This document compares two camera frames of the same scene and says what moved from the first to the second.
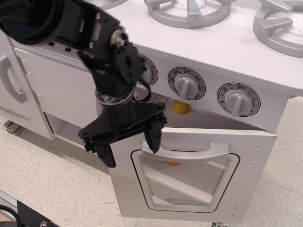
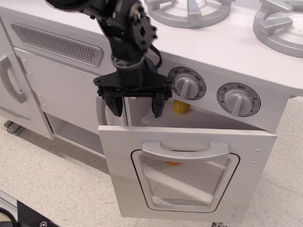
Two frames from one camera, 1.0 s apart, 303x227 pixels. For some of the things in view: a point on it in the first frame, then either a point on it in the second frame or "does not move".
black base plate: (30, 218) does not move
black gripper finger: (105, 153) -> (115, 103)
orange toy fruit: (173, 163) does not move
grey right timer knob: (238, 99) does not move
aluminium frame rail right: (220, 224) does not move
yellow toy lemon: (180, 108) does not move
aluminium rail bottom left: (8, 201) does not move
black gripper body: (120, 120) -> (136, 80)
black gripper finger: (153, 136) -> (157, 104)
